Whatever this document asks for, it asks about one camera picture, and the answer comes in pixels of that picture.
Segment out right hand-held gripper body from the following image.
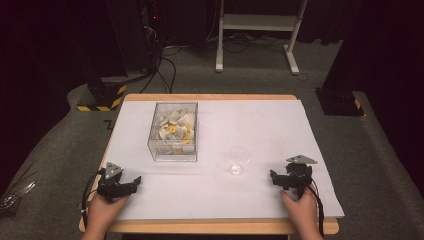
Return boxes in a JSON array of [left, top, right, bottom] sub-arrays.
[[282, 154, 319, 200]]

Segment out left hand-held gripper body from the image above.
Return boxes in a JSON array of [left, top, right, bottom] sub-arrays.
[[96, 161, 135, 204]]

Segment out clear acrylic drawer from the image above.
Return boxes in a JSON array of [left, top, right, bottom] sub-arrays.
[[148, 103, 198, 162]]

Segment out clear acrylic box shell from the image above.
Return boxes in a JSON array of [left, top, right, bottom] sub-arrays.
[[147, 101, 199, 163]]

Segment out person's left hand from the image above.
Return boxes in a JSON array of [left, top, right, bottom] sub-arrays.
[[85, 192, 131, 234]]

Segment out person's right hand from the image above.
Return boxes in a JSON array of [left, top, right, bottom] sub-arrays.
[[279, 184, 322, 234]]

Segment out clear plastic cup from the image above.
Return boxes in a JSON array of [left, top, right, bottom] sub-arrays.
[[226, 146, 251, 176]]

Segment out white table mat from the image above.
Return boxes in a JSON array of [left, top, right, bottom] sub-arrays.
[[99, 99, 345, 221]]

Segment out black stand base yellow mark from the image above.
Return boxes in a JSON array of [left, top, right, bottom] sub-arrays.
[[314, 87, 365, 117]]

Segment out wooden table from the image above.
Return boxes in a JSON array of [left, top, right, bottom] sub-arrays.
[[78, 93, 340, 235]]

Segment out black yellow striped stand base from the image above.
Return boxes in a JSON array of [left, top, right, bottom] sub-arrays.
[[76, 77, 129, 113]]

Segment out black equipment rack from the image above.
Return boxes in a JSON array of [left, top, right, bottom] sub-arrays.
[[105, 0, 165, 74]]

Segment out white metal stand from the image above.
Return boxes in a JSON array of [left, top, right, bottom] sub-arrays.
[[215, 0, 309, 76]]

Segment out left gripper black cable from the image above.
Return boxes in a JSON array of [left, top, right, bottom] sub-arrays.
[[81, 168, 105, 229]]

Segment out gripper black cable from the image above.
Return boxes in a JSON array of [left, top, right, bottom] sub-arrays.
[[81, 168, 105, 229], [308, 183, 326, 238]]

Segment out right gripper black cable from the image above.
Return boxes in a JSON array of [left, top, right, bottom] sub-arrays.
[[308, 183, 326, 238]]

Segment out black floor cables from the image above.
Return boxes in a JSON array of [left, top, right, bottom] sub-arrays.
[[139, 46, 183, 95]]

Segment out cables under white stand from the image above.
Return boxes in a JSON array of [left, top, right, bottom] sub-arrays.
[[205, 31, 288, 54]]

